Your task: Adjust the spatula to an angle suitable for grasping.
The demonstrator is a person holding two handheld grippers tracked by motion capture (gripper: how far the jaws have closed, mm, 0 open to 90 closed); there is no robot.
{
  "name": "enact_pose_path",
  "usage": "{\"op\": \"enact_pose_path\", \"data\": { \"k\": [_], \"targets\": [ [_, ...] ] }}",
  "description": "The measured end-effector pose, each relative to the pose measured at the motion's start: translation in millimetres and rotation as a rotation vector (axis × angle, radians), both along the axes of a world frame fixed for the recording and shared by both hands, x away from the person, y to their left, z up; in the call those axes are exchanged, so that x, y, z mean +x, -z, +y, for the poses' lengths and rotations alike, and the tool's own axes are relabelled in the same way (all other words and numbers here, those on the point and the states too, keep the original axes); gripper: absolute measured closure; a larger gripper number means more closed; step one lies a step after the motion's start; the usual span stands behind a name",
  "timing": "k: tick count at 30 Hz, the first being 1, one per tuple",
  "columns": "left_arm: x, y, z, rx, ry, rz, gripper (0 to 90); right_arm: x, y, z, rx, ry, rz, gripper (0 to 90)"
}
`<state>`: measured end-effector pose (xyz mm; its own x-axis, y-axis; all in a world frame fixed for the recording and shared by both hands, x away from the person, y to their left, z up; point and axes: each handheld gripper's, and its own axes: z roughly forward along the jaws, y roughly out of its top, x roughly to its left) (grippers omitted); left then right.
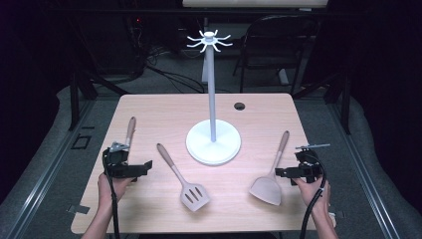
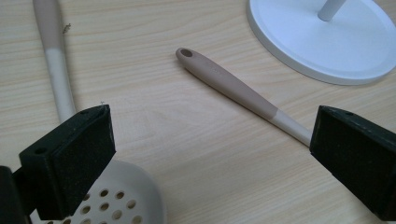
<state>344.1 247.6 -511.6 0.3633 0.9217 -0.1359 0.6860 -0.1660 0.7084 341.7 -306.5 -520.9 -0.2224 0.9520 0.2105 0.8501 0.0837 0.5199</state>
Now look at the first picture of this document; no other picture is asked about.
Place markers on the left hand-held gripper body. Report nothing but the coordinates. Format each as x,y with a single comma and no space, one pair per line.
116,169

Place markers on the white utensil rack with hooks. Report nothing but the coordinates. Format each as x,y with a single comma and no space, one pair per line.
212,99

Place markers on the grey solid spatula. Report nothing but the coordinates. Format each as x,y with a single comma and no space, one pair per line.
267,189

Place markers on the black metal frame post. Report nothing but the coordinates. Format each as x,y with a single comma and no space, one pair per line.
73,99

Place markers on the black curtain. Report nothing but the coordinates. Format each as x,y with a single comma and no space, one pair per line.
391,66

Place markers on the grey slotted spatula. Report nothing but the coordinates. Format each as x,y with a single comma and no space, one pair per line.
165,155

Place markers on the person's left hand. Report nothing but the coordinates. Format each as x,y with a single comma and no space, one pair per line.
122,189

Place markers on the black folding chair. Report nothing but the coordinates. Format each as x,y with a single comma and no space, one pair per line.
275,43

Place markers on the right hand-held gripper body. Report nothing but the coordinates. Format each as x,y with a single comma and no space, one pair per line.
308,169

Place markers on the person's right hand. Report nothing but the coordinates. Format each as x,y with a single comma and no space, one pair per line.
307,194

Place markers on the white desk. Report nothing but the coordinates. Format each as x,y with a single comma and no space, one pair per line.
255,2

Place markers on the grey tape piece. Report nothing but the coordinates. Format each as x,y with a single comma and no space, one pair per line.
79,209

